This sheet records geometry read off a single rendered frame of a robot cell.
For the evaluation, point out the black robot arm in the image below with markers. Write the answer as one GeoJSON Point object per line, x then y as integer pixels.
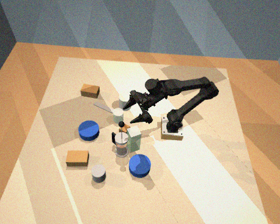
{"type": "Point", "coordinates": [160, 89]}

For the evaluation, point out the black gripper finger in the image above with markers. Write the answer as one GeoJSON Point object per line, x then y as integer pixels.
{"type": "Point", "coordinates": [130, 103]}
{"type": "Point", "coordinates": [138, 119]}

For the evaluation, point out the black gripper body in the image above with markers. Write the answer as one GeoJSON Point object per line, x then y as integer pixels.
{"type": "Point", "coordinates": [147, 117]}

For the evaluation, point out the dark blue short cylinder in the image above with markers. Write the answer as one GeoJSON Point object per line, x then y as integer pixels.
{"type": "Point", "coordinates": [139, 165]}
{"type": "Point", "coordinates": [89, 130]}

